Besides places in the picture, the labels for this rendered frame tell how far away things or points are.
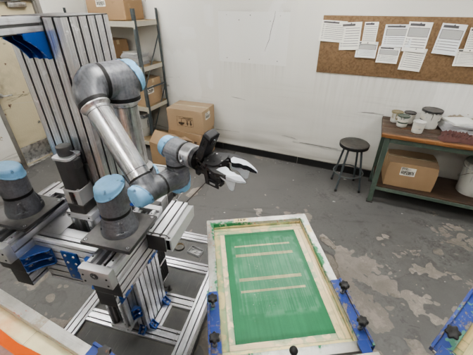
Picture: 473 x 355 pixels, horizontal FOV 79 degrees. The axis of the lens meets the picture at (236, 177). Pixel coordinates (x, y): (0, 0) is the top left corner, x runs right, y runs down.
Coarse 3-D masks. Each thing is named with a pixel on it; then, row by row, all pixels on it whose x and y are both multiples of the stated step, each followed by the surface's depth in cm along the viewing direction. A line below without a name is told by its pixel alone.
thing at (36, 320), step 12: (0, 300) 104; (12, 300) 105; (12, 312) 102; (24, 312) 102; (36, 312) 102; (36, 324) 99; (48, 324) 100; (48, 336) 98; (60, 336) 97; (72, 336) 98; (72, 348) 95; (84, 348) 96
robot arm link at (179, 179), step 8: (168, 168) 95; (176, 168) 94; (184, 168) 95; (168, 176) 93; (176, 176) 94; (184, 176) 96; (168, 184) 92; (176, 184) 94; (184, 184) 98; (176, 192) 99
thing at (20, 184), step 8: (0, 168) 117; (8, 168) 118; (16, 168) 119; (0, 176) 115; (8, 176) 117; (16, 176) 119; (24, 176) 122; (0, 184) 117; (8, 184) 118; (16, 184) 120; (24, 184) 123; (0, 192) 120; (8, 192) 120; (16, 192) 121; (24, 192) 123
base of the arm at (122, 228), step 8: (120, 216) 112; (128, 216) 115; (136, 216) 123; (104, 224) 113; (112, 224) 112; (120, 224) 113; (128, 224) 115; (136, 224) 118; (104, 232) 114; (112, 232) 113; (120, 232) 114; (128, 232) 115
